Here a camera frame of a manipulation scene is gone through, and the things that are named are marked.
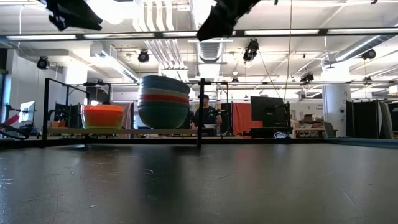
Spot large blue-grey bowl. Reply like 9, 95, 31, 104
139, 75, 191, 95

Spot large red bowl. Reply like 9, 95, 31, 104
138, 94, 190, 105

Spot large teal bowl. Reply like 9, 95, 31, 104
137, 101, 190, 130

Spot person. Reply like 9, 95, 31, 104
194, 94, 223, 128

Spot white-backed computer monitor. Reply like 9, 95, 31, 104
19, 101, 37, 124

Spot black monitor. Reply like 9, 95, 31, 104
250, 96, 292, 128

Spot orange fabric panel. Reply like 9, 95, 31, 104
231, 102, 264, 136

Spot beige fabric panel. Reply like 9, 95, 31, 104
123, 102, 135, 130

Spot red bar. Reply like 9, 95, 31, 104
0, 114, 26, 129

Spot white round column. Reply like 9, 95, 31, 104
322, 83, 352, 138

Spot black curtain divider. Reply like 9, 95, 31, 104
345, 100, 381, 140

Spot corrugated silver air duct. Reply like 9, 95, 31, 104
198, 42, 224, 64

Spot wooden shelf with black frame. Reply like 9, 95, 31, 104
42, 77, 229, 149

